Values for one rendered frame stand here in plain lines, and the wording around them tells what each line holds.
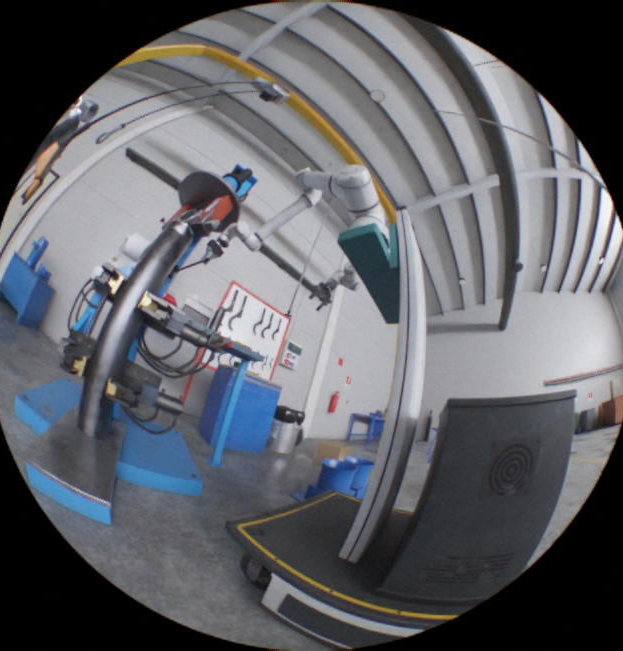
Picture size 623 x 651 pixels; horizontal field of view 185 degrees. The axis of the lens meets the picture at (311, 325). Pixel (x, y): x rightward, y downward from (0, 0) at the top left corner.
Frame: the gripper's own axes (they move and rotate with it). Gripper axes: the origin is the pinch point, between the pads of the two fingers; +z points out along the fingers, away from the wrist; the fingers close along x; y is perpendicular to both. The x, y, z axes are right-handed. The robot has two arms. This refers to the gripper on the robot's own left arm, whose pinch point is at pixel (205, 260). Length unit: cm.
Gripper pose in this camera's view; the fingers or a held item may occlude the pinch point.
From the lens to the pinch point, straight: 135.7
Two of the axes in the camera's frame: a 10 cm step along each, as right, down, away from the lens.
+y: -8.5, -3.2, 4.2
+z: -4.7, 8.3, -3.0
